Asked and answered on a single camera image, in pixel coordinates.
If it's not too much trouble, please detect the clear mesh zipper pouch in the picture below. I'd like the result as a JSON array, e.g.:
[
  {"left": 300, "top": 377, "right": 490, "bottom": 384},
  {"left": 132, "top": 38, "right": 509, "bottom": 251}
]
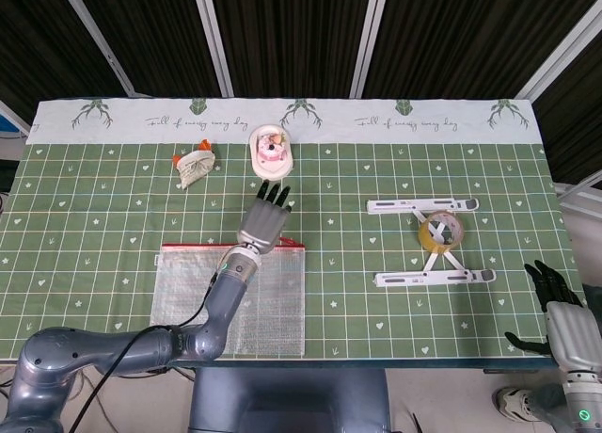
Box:
[{"left": 150, "top": 236, "right": 307, "bottom": 359}]

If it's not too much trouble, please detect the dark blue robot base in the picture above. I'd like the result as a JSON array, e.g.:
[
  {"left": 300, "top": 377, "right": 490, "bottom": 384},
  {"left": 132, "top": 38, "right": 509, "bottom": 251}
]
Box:
[{"left": 187, "top": 367, "right": 391, "bottom": 433}]

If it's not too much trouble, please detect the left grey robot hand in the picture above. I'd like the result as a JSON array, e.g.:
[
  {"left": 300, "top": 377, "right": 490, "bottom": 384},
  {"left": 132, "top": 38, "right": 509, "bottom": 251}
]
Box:
[{"left": 236, "top": 180, "right": 295, "bottom": 254}]

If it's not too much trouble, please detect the white sneaker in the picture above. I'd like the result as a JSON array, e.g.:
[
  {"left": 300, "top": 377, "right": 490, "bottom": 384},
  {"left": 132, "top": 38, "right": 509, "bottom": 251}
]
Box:
[{"left": 492, "top": 386, "right": 547, "bottom": 424}]

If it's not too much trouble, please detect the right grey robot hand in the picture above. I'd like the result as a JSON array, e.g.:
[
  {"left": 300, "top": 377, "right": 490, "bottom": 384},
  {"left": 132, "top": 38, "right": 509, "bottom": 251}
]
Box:
[{"left": 505, "top": 259, "right": 602, "bottom": 373}]

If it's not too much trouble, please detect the crumpled paper snack packet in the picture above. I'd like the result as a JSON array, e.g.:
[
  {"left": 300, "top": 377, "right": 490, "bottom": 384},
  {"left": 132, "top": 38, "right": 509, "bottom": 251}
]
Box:
[{"left": 171, "top": 139, "right": 217, "bottom": 190}]

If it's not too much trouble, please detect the yellow packing tape roll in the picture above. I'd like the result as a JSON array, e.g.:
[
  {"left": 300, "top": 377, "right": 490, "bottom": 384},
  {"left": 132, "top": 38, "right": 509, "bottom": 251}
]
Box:
[{"left": 418, "top": 210, "right": 466, "bottom": 254}]

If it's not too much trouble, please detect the white aluminium frame bar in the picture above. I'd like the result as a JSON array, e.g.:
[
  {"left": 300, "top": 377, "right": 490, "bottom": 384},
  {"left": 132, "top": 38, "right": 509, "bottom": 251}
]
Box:
[
  {"left": 554, "top": 172, "right": 602, "bottom": 204},
  {"left": 0, "top": 100, "right": 30, "bottom": 136}
]

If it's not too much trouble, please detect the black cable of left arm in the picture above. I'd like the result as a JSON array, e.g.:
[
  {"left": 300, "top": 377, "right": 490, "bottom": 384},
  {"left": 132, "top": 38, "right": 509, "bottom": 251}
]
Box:
[{"left": 70, "top": 272, "right": 222, "bottom": 433}]

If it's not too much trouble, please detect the green grid tablecloth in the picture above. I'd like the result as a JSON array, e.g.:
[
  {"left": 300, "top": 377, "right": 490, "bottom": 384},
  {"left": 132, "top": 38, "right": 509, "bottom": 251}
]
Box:
[{"left": 0, "top": 97, "right": 598, "bottom": 371}]

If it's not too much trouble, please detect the white aluminium partition post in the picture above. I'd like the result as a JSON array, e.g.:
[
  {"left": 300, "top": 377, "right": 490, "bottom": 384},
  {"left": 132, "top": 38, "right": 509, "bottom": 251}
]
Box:
[
  {"left": 191, "top": 0, "right": 235, "bottom": 98},
  {"left": 70, "top": 0, "right": 138, "bottom": 98},
  {"left": 349, "top": 0, "right": 390, "bottom": 99},
  {"left": 514, "top": 0, "right": 602, "bottom": 101}
]

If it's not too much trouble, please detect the white oval box pink cake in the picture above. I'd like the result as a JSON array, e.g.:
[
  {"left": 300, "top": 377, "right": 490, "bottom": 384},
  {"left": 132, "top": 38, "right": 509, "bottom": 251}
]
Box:
[{"left": 247, "top": 124, "right": 294, "bottom": 179}]

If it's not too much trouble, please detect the white folding laptop stand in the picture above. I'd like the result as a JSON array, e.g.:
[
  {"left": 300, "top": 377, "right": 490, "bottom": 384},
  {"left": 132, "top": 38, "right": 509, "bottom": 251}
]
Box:
[{"left": 365, "top": 197, "right": 498, "bottom": 289}]

